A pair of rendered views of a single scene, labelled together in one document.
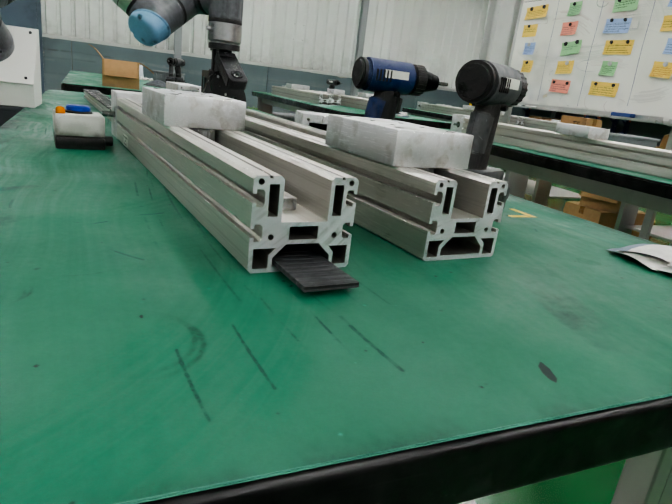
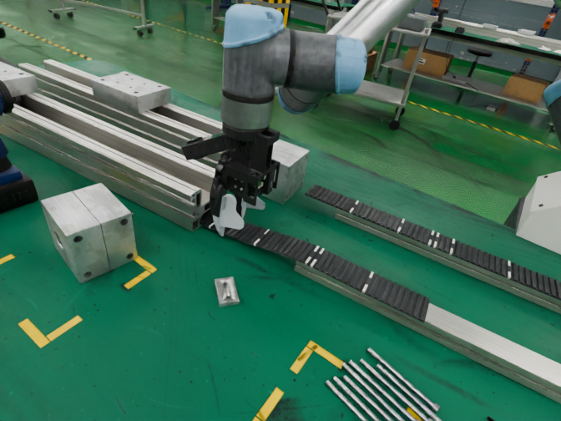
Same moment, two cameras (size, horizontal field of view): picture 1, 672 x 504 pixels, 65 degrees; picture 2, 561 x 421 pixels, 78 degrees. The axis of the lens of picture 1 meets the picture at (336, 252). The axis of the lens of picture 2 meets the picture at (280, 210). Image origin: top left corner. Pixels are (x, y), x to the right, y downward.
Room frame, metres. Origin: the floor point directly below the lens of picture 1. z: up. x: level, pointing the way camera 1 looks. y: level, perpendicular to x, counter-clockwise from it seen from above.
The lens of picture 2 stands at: (1.74, 0.09, 1.21)
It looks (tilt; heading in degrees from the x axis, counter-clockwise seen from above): 36 degrees down; 145
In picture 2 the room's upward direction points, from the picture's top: 10 degrees clockwise
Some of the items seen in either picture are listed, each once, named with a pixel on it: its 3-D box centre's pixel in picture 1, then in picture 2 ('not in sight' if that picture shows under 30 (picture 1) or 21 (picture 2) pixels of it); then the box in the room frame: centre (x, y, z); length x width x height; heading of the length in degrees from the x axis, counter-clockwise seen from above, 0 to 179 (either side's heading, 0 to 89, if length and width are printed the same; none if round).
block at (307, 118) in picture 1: (311, 134); (99, 228); (1.25, 0.09, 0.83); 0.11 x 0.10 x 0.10; 106
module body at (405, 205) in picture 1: (303, 156); (68, 135); (0.89, 0.07, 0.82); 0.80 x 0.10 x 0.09; 31
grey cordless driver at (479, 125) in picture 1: (490, 139); not in sight; (0.84, -0.22, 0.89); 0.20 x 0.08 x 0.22; 143
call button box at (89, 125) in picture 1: (83, 129); not in sight; (0.97, 0.48, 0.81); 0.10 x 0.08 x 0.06; 121
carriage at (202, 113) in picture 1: (190, 117); (133, 96); (0.79, 0.24, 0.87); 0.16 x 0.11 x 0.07; 31
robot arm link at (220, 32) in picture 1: (223, 34); (248, 109); (1.29, 0.32, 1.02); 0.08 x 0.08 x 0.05
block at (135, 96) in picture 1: (132, 115); (281, 168); (1.16, 0.48, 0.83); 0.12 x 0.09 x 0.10; 121
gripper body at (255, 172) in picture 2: (221, 71); (246, 159); (1.29, 0.32, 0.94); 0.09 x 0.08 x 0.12; 31
